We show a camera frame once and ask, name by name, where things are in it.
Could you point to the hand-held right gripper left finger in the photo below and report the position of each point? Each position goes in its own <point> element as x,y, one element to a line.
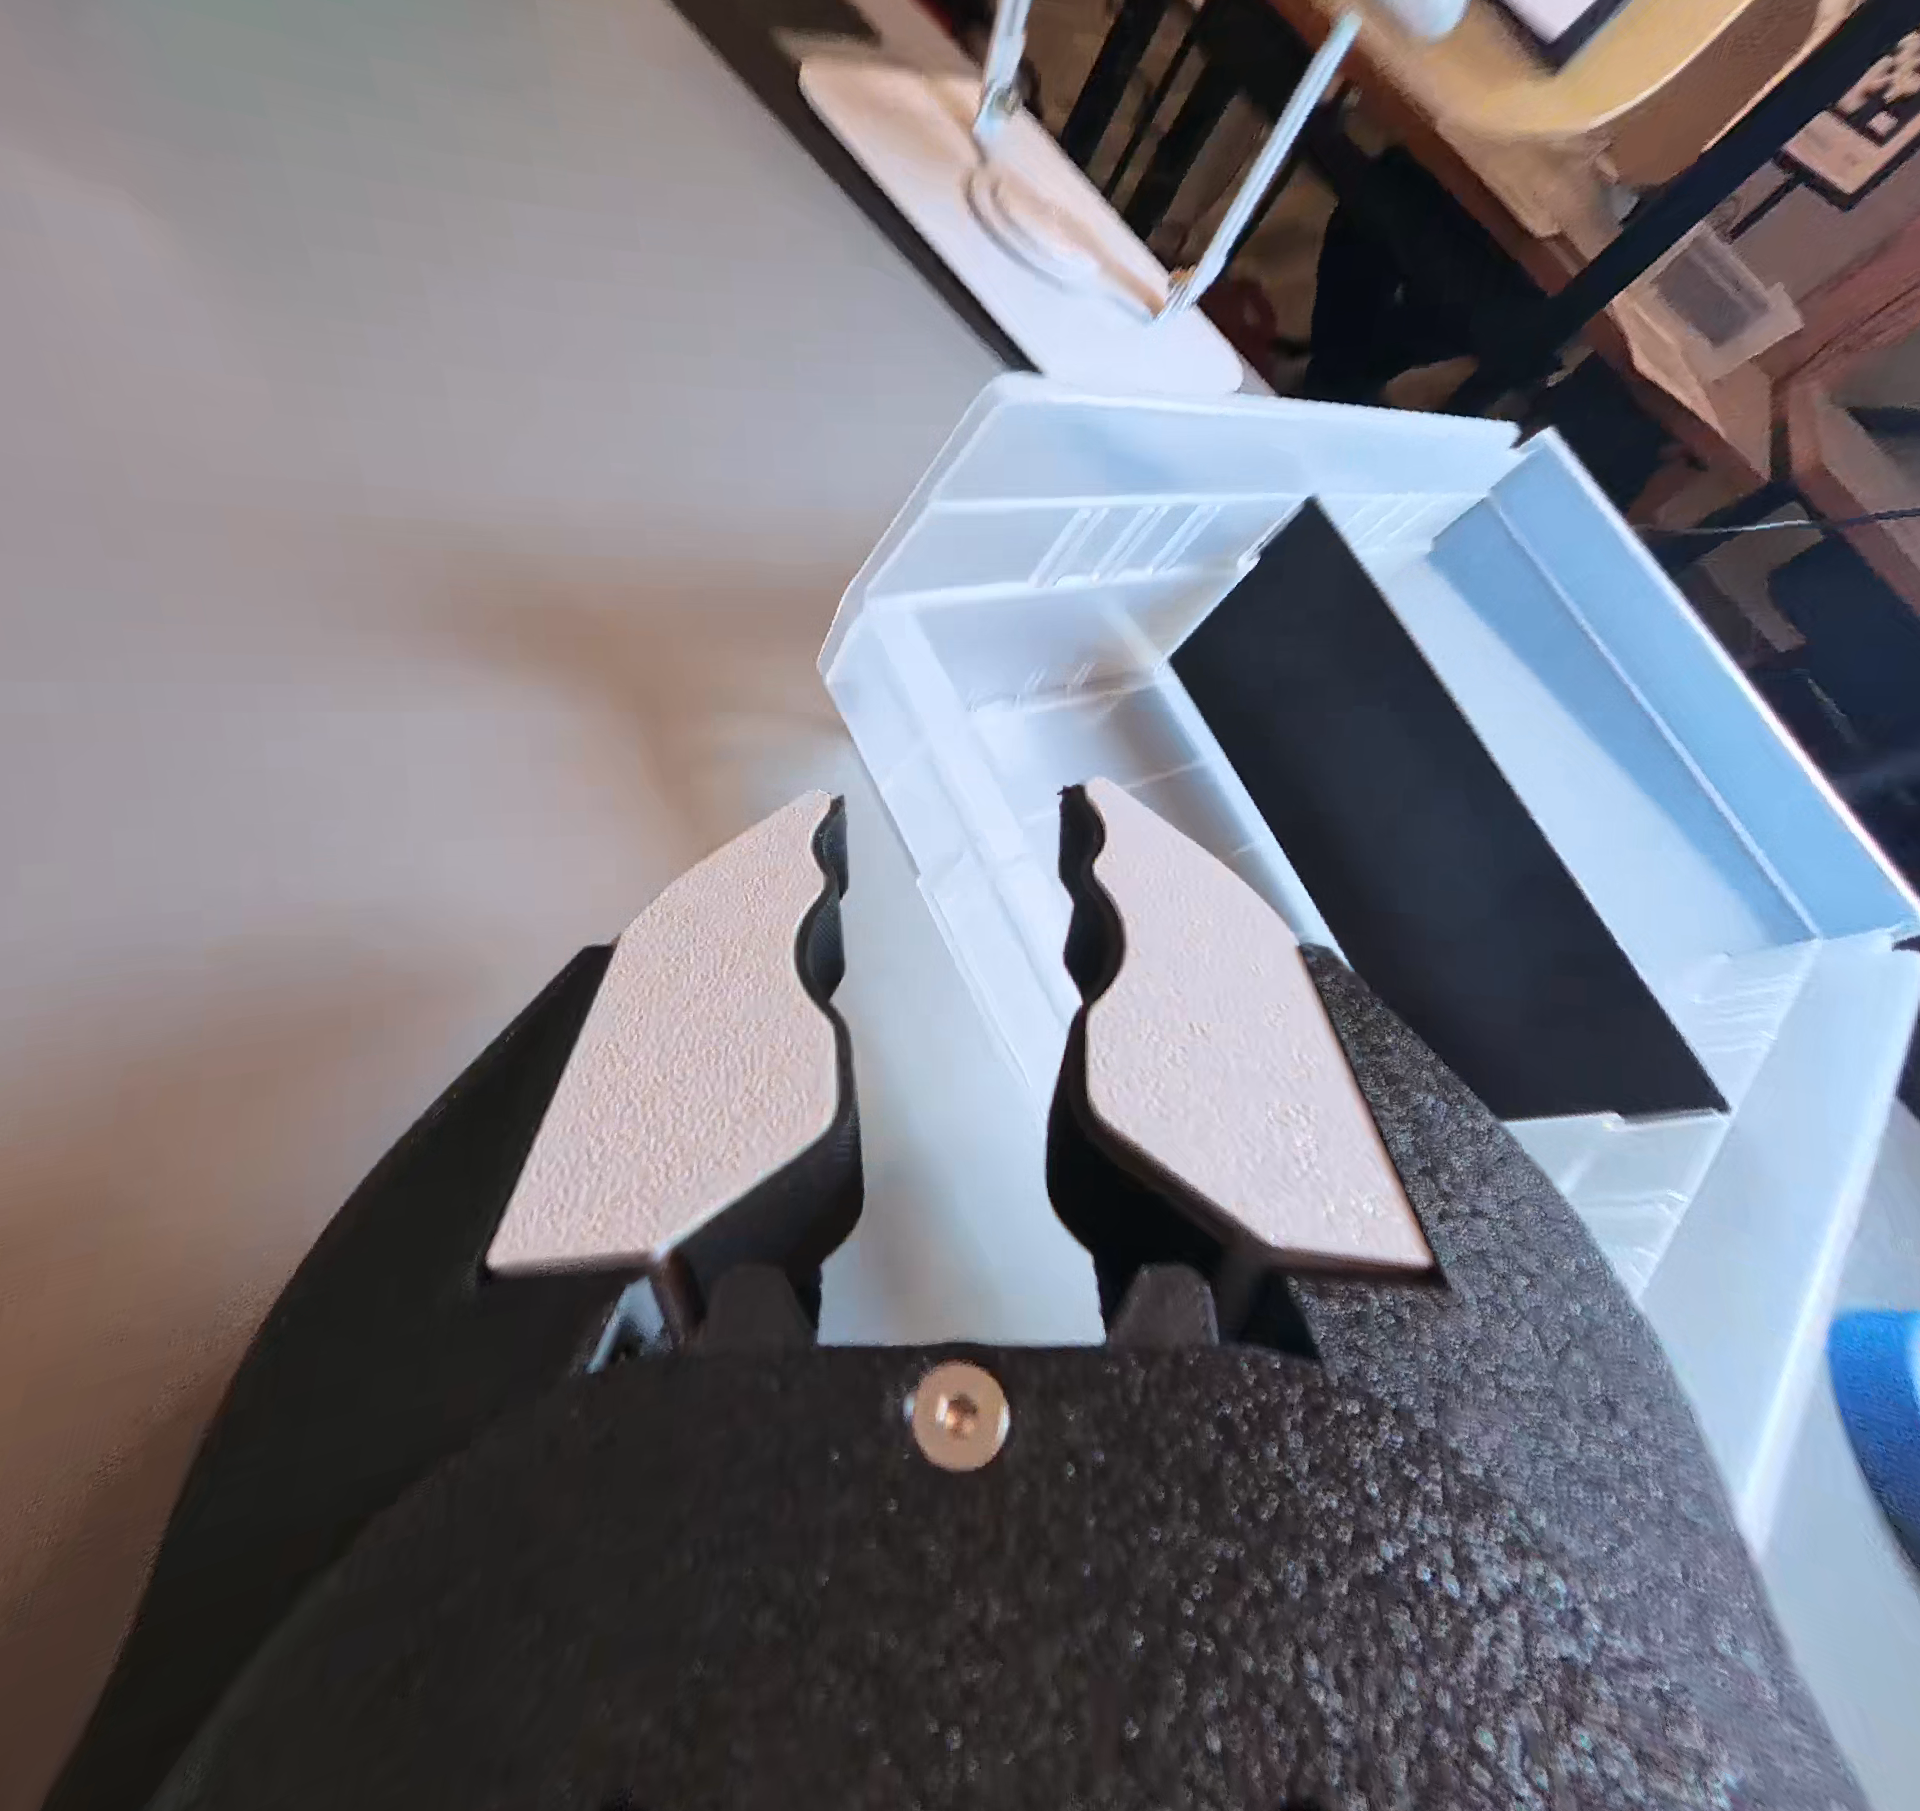
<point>691,1075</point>

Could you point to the document stand with wooden board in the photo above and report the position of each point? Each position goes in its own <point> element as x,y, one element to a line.
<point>1034,236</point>

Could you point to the clear plastic bin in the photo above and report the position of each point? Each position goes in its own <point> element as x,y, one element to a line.
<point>1051,595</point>

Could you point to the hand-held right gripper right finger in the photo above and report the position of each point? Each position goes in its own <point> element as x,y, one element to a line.
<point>1231,1091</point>

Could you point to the framed black white marker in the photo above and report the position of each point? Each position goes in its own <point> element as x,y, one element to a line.
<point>1874,116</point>

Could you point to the small clear plastic box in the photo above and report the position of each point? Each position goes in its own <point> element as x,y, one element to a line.
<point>1710,287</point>

